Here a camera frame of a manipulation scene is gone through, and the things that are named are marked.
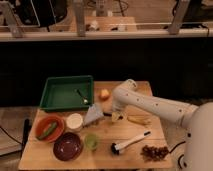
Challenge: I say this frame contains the grey folded cloth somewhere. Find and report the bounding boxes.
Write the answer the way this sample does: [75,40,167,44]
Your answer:
[83,103,103,126]

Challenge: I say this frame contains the metal spoon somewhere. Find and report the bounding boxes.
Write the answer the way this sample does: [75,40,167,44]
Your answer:
[76,89,89,105]

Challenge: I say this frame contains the green cucumber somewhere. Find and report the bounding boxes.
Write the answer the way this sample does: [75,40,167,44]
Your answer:
[36,122,57,140]

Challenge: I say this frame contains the orange bowl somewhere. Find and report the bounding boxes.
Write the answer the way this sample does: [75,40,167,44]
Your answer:
[35,115,65,142]

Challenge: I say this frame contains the green plastic tray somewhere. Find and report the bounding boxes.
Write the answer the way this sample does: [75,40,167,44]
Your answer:
[40,75,94,112]

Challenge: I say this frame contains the small apple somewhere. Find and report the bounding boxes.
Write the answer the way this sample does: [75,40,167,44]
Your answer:
[99,89,110,101]

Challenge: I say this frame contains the black cable on floor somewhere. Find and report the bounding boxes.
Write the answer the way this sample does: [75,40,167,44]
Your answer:
[168,139,188,170]

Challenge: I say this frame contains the black device left edge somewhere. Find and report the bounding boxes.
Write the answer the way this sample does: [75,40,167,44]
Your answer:
[21,119,31,151]

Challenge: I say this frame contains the black eraser marker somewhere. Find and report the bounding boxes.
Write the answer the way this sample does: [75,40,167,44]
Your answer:
[103,112,112,117]

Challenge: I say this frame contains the white black brush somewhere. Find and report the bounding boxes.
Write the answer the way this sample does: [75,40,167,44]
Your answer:
[111,131,151,155]

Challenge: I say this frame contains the bunch of dark grapes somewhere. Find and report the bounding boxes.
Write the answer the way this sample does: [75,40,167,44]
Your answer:
[141,145,169,161]

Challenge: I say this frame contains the dark purple bowl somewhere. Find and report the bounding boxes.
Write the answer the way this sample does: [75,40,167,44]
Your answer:
[53,132,83,161]

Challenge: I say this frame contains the green plastic cup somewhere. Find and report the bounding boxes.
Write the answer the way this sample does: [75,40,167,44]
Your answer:
[84,134,99,150]

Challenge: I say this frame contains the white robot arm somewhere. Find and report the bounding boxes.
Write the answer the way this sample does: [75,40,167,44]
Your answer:
[112,79,213,171]

